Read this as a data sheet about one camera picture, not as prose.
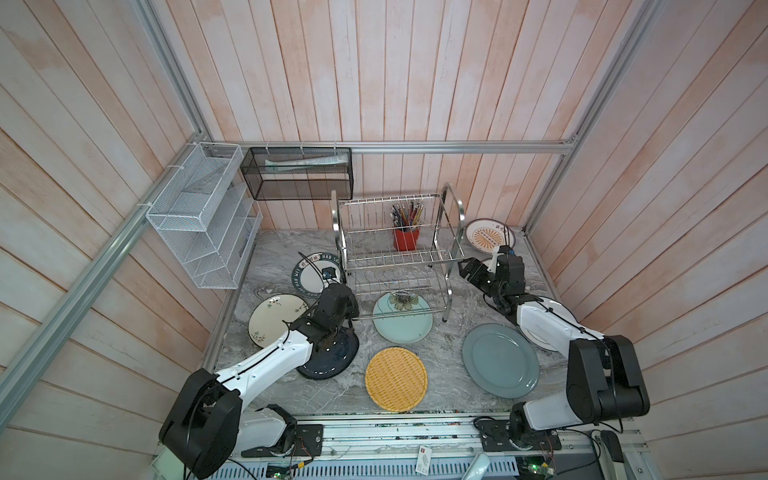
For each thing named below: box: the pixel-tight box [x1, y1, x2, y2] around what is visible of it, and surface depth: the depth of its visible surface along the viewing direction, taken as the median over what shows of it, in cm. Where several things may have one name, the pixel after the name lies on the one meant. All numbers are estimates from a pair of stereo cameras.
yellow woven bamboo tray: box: [365, 347, 429, 413], surface depth 84 cm
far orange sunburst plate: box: [465, 218, 516, 254], surface depth 121 cm
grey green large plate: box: [462, 323, 540, 399], surface depth 88 cm
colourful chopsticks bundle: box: [390, 201, 424, 228], surface depth 107 cm
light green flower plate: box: [372, 291, 434, 344], surface depth 93 cm
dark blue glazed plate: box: [296, 328, 360, 379], surface depth 86 cm
